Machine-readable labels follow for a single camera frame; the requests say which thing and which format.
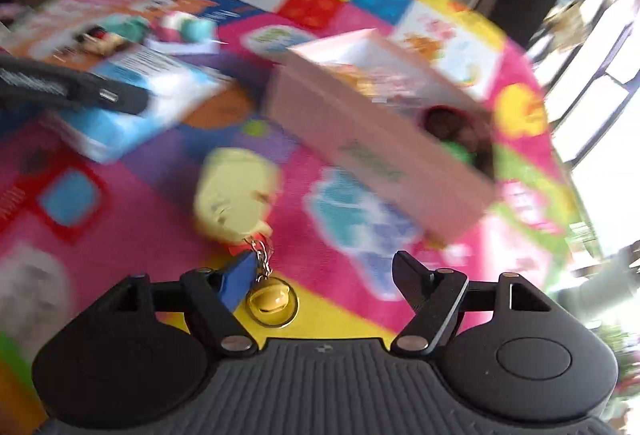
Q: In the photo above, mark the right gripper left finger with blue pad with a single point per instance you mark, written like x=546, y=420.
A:
x=211, y=299

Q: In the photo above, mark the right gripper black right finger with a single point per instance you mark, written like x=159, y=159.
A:
x=435, y=297

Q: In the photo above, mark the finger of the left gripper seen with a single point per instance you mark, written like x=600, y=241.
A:
x=58, y=87

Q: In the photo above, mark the yellow bell keyring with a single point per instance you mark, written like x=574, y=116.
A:
x=271, y=302

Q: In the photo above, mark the black red figurine toy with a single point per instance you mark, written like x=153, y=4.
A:
x=100, y=42

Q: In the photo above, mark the yellow plush keychain toy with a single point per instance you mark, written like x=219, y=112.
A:
x=235, y=194

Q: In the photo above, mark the light blue tissue pack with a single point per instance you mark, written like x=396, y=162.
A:
x=176, y=88

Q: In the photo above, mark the knitted doll green sweater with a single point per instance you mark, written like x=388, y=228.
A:
x=463, y=135

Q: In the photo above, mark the teal plastic toy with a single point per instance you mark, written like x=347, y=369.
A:
x=132, y=28

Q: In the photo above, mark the pink green plush toy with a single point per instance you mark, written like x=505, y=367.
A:
x=183, y=27

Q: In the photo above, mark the colourful cartoon play mat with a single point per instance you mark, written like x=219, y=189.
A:
x=71, y=228

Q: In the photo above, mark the pink cardboard box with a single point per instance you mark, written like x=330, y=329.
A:
x=359, y=101

